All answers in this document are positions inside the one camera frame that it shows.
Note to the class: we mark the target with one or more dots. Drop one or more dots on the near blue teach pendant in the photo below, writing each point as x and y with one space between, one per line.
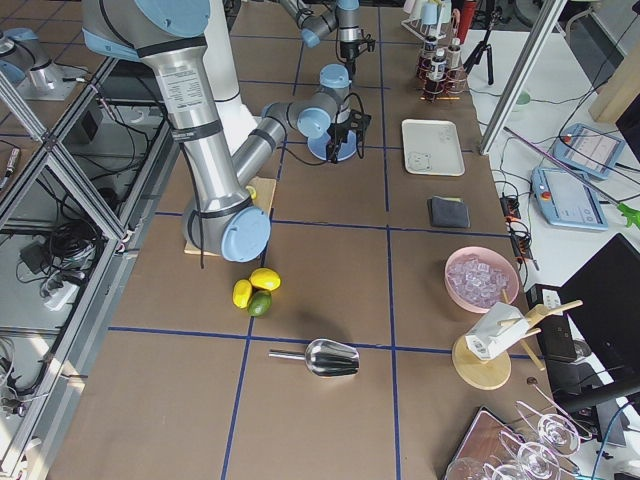
564 201

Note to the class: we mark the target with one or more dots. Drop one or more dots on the metal scoop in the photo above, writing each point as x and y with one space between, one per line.
325 358

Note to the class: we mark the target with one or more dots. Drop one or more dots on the black mini tripod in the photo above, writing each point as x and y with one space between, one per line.
484 48

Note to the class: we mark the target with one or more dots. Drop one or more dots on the left tea bottle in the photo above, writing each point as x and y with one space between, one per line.
426 54

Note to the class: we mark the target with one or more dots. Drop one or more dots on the wine glass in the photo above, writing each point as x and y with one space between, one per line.
554 427

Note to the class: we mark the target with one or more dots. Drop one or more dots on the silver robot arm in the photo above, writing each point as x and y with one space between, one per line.
186 45
342 18

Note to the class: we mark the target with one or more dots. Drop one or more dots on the rear tea bottle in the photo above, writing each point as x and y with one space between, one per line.
453 61

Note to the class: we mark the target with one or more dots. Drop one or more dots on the pink bowl of ice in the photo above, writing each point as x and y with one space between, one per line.
476 278

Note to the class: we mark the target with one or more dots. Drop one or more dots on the aluminium frame post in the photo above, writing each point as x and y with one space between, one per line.
533 46

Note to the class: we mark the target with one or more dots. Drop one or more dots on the half lemon slice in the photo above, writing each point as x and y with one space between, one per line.
252 192

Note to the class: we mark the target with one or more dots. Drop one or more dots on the cream bear tray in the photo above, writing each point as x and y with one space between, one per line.
431 147

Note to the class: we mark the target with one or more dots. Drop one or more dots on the blue plate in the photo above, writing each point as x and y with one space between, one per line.
318 147

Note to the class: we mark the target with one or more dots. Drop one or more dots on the yellow lemon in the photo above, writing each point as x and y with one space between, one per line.
265 278
242 293

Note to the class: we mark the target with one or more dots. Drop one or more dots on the copper wire bottle rack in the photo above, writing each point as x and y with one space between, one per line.
445 89

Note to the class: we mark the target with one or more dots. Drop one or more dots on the blue teach pendant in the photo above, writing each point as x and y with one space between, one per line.
589 150
564 201

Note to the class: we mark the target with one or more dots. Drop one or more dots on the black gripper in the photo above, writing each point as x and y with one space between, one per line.
338 132
348 50

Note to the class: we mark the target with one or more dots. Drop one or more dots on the white wire cup rack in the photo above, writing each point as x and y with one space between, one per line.
426 17

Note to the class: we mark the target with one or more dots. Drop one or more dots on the wooden cutting board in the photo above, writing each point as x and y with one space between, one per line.
265 188

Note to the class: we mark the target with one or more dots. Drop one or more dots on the grey folded cloth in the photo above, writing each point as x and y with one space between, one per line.
450 213

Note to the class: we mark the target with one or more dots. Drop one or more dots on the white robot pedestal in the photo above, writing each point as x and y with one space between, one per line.
235 116

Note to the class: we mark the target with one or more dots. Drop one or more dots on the tea bottle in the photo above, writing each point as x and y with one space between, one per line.
426 54
453 61
437 65

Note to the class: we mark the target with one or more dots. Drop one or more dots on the red cylinder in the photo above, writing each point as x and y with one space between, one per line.
466 9

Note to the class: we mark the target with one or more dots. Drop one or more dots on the far blue teach pendant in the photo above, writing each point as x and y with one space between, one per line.
589 150

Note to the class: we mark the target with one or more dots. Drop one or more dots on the mint green bowl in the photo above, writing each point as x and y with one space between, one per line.
522 101

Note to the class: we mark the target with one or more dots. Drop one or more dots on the round wooden stand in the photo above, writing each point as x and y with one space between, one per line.
493 374

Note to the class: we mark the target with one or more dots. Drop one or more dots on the white paper carton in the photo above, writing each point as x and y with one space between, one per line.
497 330

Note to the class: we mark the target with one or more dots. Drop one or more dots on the front tea bottle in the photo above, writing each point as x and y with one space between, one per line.
437 65

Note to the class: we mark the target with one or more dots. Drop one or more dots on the green lime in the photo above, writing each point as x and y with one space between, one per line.
260 303

